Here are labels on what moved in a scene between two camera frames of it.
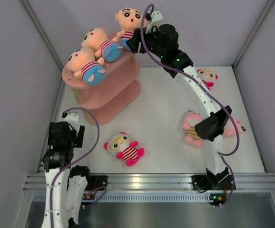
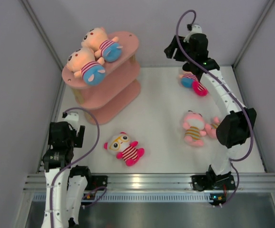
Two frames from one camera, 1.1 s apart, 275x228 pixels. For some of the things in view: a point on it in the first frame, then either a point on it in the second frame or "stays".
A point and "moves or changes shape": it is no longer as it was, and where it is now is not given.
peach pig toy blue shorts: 96,40 stays
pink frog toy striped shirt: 191,137 stays
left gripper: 77,138 stays
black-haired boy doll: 129,19 moves or changes shape
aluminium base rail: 36,182 stays
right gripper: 136,39 -> 169,50
